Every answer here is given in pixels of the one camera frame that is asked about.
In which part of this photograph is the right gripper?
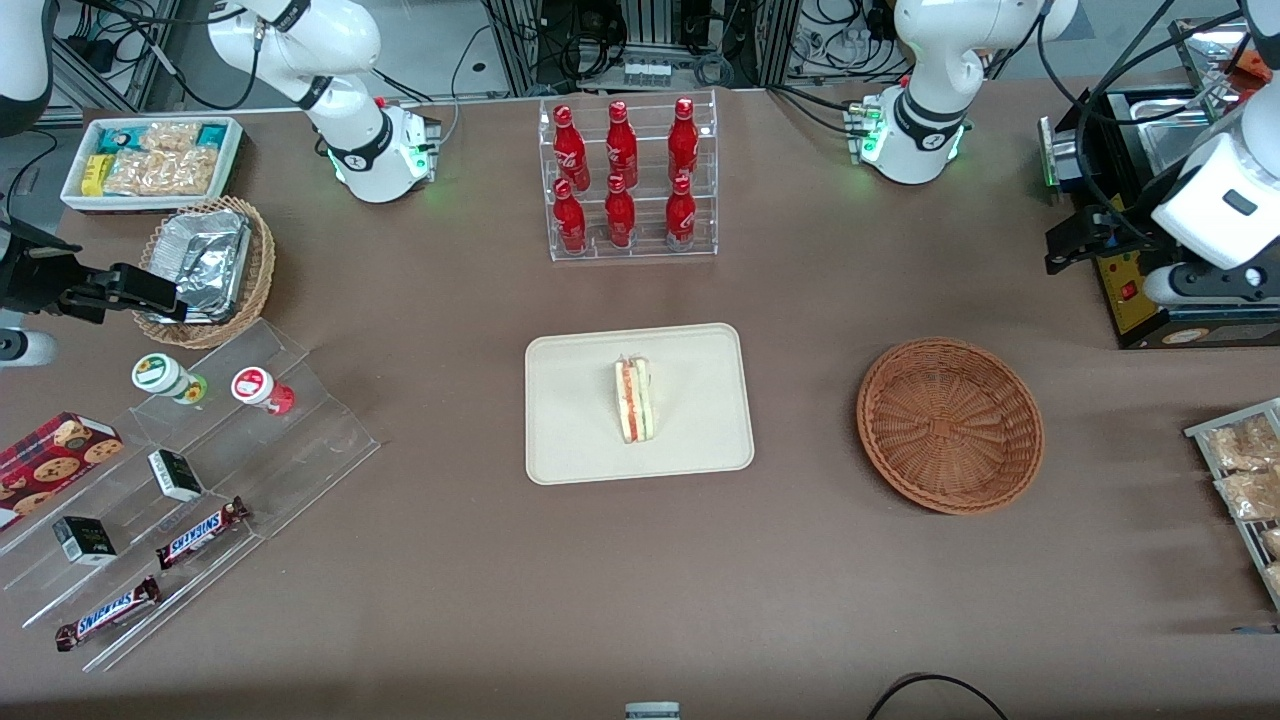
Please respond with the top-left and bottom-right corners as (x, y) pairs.
(0, 215), (189, 324)

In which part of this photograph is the small clear cracker bag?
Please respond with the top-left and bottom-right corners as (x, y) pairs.
(140, 122), (203, 152)

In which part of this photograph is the red cookie box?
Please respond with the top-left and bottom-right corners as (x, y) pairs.
(0, 412), (124, 531)

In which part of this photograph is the black food warmer machine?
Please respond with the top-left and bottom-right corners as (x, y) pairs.
(1038, 20), (1280, 349)

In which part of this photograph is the grey wire tray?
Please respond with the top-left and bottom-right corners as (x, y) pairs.
(1185, 398), (1280, 611)

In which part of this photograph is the clear bag of snacks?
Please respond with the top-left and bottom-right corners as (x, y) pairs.
(1215, 470), (1280, 522)
(1203, 415), (1280, 472)

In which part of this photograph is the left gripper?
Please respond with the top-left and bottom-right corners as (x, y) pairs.
(1045, 135), (1280, 276)

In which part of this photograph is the brown round wicker basket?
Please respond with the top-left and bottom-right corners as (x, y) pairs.
(856, 337), (1046, 516)

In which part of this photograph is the small black carton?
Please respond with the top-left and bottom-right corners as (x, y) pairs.
(148, 449), (204, 503)
(52, 516), (118, 567)

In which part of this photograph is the red label white cup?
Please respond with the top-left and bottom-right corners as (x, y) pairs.
(231, 367), (296, 416)

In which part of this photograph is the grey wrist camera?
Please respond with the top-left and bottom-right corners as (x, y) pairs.
(1143, 262), (1280, 307)
(0, 330), (58, 368)

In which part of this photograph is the black floor cable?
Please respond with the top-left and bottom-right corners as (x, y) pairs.
(865, 673), (1011, 720)

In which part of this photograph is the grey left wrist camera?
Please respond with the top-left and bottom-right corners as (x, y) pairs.
(1143, 262), (1280, 307)

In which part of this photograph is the clear acrylic stepped display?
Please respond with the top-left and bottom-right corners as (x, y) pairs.
(0, 318), (382, 673)

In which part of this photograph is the snickers chocolate bar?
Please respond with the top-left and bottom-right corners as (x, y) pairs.
(155, 497), (251, 571)
(55, 576), (162, 652)

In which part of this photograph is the clear acrylic bottle rack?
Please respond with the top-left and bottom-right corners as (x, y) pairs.
(538, 90), (719, 263)

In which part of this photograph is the triangular sandwich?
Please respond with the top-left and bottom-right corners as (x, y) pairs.
(613, 357), (656, 445)

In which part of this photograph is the red cola bottle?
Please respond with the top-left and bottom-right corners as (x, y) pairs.
(668, 97), (700, 183)
(665, 175), (697, 251)
(553, 178), (588, 253)
(604, 174), (637, 249)
(552, 104), (591, 191)
(606, 100), (639, 189)

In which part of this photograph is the aluminium foil container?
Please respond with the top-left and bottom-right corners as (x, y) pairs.
(150, 210), (251, 323)

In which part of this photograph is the white rectangular snack bin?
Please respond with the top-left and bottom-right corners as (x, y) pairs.
(60, 116), (244, 214)

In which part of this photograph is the beige plastic tray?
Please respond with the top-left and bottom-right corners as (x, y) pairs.
(524, 322), (756, 487)

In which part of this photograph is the light tan wicker basket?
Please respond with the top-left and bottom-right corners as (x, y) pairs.
(132, 196), (276, 349)

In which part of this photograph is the green label white cup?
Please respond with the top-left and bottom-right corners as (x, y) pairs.
(132, 353), (208, 405)

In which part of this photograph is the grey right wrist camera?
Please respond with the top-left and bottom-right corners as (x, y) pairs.
(0, 330), (58, 368)

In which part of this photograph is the large clear cracker bag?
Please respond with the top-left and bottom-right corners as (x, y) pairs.
(105, 148), (218, 197)

